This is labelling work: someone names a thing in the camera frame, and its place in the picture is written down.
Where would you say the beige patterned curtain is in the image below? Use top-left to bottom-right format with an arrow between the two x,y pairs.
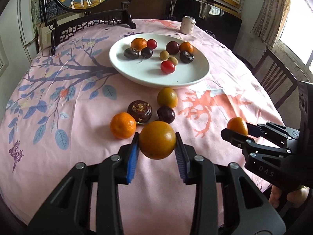
252,0 -> 292,49

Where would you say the greenish orange citrus fruit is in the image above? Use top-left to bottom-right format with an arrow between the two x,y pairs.
157,87 -> 178,108

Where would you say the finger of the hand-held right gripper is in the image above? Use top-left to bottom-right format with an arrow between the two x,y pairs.
220,128 -> 302,192
246,122 -> 301,141

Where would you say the white oval plate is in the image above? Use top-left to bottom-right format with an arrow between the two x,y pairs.
109,33 -> 210,89

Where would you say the dark red plum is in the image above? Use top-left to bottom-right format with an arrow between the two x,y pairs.
166,41 -> 180,55

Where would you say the dark slatted wooden chair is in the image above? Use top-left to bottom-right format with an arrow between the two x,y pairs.
254,49 -> 299,108

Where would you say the large mandarin orange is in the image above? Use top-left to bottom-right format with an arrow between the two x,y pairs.
130,38 -> 148,51

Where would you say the white door panel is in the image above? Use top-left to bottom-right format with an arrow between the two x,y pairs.
17,0 -> 40,54

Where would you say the brown cardboard box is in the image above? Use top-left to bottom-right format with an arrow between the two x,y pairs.
130,0 -> 176,21

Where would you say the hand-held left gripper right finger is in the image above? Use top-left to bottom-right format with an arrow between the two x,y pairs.
175,132 -> 286,235

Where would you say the person's right hand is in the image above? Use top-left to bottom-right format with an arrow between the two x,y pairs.
268,184 -> 309,209

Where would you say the bright window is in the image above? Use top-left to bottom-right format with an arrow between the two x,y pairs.
279,0 -> 313,71

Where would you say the large smooth orange citrus fruit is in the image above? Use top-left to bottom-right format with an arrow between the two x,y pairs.
139,121 -> 177,160

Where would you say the dark cabinet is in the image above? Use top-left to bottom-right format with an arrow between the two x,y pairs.
170,0 -> 242,52

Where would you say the white drink can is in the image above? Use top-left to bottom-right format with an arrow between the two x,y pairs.
180,15 -> 196,35

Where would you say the pink floral tablecloth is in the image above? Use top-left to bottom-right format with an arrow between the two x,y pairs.
0,18 -> 286,228

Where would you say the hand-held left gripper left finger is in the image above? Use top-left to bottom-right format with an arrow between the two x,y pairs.
28,132 -> 141,235

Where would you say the dark water chestnut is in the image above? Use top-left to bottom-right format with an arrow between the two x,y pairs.
180,51 -> 195,64
127,100 -> 152,123
123,48 -> 140,60

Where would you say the small smooth orange citrus fruit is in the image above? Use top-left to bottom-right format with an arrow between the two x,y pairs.
227,117 -> 248,136

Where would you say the light framed panel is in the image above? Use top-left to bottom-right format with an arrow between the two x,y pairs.
37,22 -> 54,52

